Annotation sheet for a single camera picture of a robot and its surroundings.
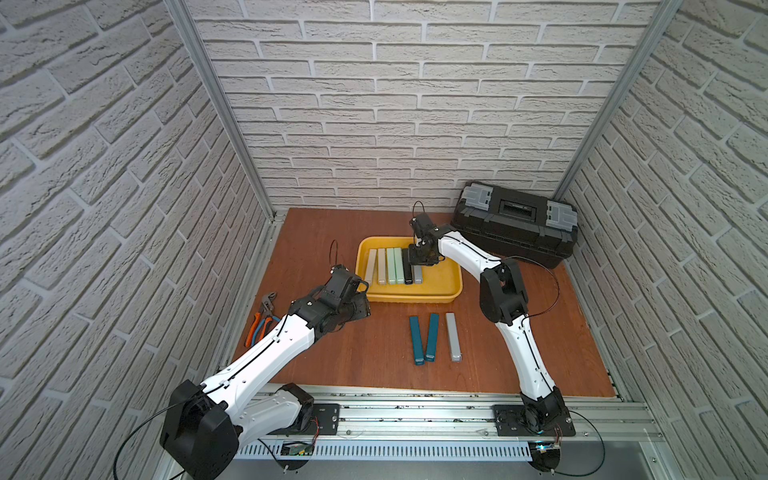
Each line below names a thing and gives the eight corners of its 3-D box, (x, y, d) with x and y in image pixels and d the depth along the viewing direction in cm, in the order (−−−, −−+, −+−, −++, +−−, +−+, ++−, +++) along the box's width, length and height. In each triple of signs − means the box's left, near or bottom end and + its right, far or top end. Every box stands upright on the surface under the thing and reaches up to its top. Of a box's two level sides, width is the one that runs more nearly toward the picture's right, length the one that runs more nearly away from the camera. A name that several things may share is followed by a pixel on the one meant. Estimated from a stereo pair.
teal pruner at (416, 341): (414, 365, 84) (415, 363, 82) (409, 320, 93) (410, 316, 91) (423, 365, 84) (424, 362, 82) (418, 319, 93) (418, 316, 91)
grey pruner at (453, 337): (452, 361, 85) (453, 359, 83) (444, 316, 93) (445, 313, 92) (461, 361, 85) (463, 358, 83) (452, 316, 94) (454, 313, 92)
